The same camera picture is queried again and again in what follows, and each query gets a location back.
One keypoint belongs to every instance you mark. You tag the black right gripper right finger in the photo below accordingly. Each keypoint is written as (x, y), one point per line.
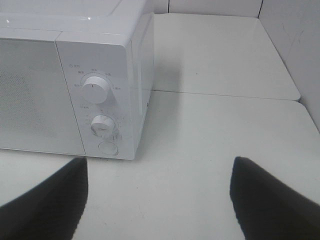
(268, 209)

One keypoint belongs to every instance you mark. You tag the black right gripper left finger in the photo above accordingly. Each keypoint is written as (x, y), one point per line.
(52, 209)

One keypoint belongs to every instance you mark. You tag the white timer knob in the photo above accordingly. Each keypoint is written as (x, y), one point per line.
(102, 126)

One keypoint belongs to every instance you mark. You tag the white microwave oven body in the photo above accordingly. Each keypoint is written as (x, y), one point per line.
(111, 39)

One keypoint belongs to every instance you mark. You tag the white round door button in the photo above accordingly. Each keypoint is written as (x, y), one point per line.
(108, 148)

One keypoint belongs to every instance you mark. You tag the white microwave door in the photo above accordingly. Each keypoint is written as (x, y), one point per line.
(36, 113)

